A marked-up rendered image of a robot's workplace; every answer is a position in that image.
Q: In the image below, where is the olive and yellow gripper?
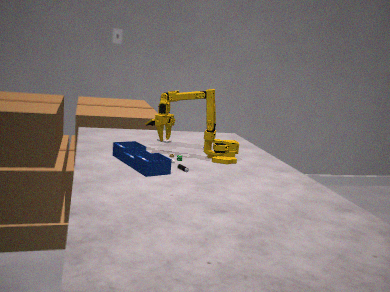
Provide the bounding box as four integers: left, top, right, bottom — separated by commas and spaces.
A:
145, 114, 175, 142

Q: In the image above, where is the black aa battery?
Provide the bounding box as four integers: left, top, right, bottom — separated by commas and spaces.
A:
177, 164, 189, 172

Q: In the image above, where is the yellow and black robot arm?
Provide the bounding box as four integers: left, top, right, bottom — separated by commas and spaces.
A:
158, 89, 238, 164

